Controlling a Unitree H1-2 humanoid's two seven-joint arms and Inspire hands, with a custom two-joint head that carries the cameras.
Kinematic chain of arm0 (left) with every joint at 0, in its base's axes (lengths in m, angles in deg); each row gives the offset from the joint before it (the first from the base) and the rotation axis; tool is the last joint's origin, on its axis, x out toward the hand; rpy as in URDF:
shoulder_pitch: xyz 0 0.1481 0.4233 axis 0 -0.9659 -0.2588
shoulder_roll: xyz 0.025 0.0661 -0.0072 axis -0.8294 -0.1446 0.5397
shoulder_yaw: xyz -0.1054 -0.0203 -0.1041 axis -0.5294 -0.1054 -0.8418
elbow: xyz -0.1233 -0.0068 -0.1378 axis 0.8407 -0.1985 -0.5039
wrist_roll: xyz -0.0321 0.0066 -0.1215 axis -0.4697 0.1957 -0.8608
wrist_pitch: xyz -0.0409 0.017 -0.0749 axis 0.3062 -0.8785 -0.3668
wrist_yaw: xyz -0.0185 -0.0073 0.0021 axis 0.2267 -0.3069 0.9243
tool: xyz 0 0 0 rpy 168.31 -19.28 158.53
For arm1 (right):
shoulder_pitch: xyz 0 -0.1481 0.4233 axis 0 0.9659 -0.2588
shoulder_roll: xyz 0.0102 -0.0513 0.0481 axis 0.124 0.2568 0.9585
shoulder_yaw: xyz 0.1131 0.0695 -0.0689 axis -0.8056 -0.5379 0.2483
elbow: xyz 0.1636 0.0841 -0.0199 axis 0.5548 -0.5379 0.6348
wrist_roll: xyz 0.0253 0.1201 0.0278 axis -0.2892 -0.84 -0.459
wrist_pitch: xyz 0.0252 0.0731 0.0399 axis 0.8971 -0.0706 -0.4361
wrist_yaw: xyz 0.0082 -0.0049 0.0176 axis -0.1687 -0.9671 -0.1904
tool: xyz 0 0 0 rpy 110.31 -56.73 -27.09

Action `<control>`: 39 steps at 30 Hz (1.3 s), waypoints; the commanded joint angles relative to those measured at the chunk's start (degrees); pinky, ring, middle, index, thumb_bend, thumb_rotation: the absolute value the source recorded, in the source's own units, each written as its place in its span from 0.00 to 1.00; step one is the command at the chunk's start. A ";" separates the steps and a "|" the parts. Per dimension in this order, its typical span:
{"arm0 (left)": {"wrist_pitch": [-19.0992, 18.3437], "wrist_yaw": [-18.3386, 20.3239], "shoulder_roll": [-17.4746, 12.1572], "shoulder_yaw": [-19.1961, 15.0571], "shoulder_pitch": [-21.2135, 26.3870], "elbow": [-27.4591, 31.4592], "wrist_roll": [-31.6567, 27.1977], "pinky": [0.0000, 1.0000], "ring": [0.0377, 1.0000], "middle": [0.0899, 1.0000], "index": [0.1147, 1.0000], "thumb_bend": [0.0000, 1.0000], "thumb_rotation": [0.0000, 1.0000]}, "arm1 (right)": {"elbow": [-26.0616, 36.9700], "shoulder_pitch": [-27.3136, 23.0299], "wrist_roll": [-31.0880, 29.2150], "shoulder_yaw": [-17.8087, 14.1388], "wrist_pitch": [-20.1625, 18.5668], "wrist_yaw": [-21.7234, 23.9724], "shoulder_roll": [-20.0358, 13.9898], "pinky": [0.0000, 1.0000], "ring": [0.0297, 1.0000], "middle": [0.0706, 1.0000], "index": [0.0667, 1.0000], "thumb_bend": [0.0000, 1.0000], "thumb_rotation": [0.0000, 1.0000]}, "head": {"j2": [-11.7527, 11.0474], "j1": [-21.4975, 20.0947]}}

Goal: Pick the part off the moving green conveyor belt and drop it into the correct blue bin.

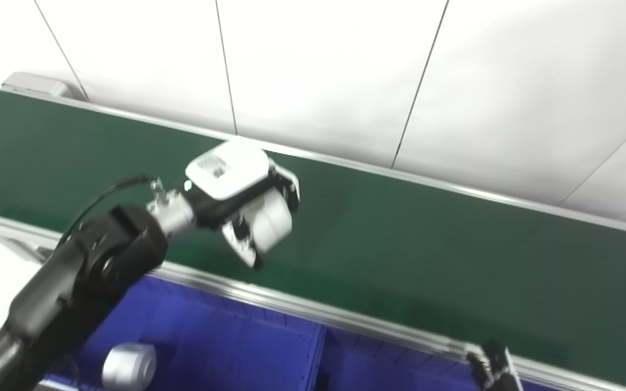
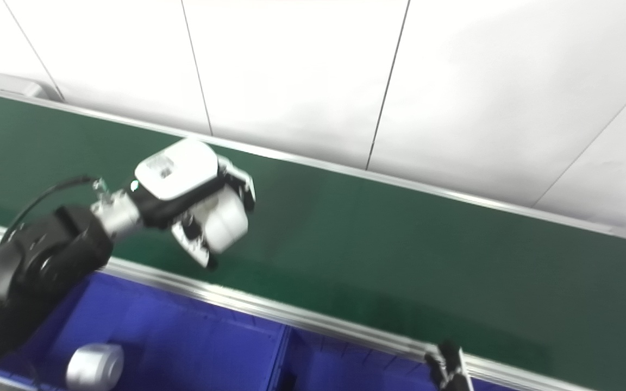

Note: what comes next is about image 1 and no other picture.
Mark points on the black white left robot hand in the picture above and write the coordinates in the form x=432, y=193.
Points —
x=226, y=174

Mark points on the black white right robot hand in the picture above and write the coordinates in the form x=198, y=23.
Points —
x=495, y=369

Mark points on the white cylindrical part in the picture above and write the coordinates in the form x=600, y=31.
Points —
x=272, y=220

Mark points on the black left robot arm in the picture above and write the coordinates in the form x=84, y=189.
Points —
x=74, y=282

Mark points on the blue plastic bin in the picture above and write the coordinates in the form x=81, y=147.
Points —
x=394, y=369
x=220, y=347

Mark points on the green conveyor belt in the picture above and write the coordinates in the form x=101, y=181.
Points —
x=427, y=250
x=302, y=307

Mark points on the grey cylindrical part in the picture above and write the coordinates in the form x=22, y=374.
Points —
x=128, y=368

